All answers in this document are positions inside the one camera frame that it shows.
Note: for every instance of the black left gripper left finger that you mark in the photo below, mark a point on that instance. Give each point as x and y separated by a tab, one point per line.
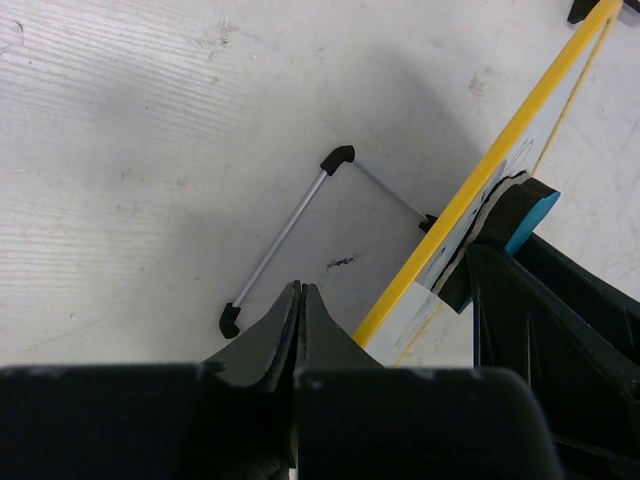
249	408

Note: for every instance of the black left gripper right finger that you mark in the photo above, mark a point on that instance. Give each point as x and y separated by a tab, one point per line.
332	378

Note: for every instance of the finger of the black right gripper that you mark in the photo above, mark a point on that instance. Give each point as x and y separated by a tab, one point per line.
574	340

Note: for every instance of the yellow framed whiteboard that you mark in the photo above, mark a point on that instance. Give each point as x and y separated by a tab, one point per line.
409	302

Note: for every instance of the blue felt eraser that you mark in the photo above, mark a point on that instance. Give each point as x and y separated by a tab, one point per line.
505	225

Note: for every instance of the black whiteboard stand right foot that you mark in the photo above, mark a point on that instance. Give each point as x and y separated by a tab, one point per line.
580	9

